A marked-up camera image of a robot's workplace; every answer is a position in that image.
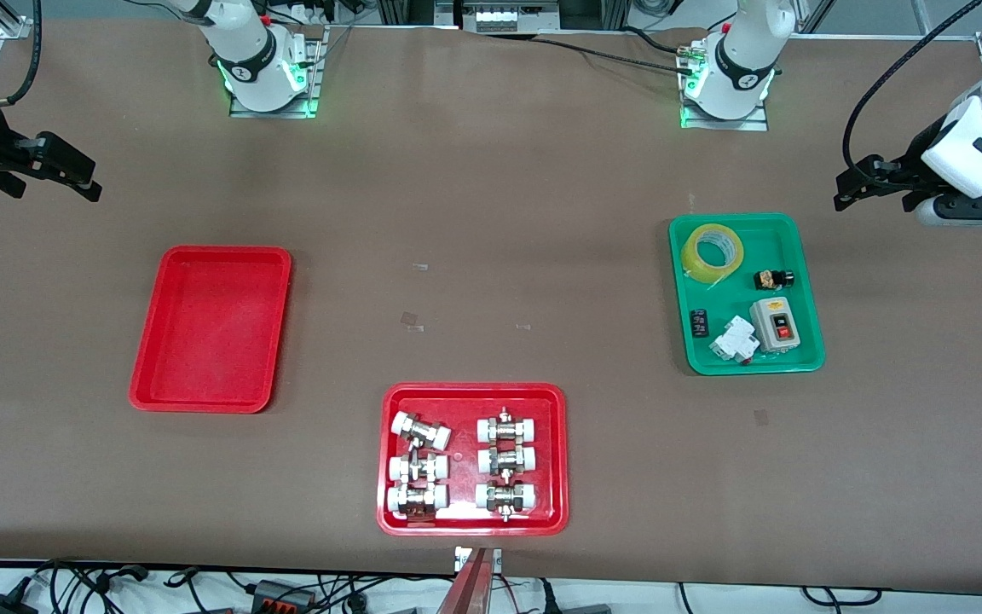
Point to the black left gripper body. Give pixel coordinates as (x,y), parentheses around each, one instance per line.
(915,157)

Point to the yellow clear tape roll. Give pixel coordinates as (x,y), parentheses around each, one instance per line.
(696,256)

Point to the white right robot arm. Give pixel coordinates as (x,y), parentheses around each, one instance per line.
(244,60)

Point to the green plastic tray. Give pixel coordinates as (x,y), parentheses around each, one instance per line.
(798,247)

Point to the empty red plastic tray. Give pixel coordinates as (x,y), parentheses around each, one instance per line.
(211,328)

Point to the brown tape piece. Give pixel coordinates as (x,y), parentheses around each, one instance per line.
(412,319)

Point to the red tray holding fittings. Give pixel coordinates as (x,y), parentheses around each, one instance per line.
(461,401)

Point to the small black brass connector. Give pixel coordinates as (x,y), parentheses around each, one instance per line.
(771,279)

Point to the white circuit breaker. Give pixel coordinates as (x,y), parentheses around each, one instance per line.
(734,339)

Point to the small black rectangular part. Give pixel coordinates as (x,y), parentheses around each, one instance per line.
(699,324)

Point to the grey power strip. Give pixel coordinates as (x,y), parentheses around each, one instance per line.
(508,15)

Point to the black power adapter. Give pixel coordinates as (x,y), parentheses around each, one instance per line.
(1,604)

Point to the tilted white metal pipe fitting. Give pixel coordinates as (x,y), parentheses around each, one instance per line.
(423,431)

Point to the black box with orange clips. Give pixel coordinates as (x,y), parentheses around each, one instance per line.
(282,597)

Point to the red aluminium bar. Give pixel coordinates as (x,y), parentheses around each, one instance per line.
(465,588)

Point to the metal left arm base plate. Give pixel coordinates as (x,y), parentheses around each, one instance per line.
(730,124)

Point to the grey push button switch box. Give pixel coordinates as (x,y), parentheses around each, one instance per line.
(776,326)

